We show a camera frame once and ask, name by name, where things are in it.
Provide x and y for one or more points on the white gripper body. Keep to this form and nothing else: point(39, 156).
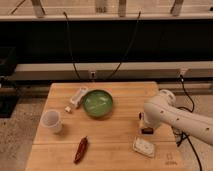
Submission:
point(142, 123)

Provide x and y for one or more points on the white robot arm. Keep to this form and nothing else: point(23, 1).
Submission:
point(160, 109)

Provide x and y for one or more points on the white sponge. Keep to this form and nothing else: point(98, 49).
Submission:
point(144, 147)

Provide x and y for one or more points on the green bowl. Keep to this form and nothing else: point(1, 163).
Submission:
point(97, 103)

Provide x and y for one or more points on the white plastic cup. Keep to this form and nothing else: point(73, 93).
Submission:
point(51, 120)

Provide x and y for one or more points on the black box at left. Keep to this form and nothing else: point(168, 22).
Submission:
point(8, 63)

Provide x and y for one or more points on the wall power outlet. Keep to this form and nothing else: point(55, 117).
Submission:
point(92, 75)

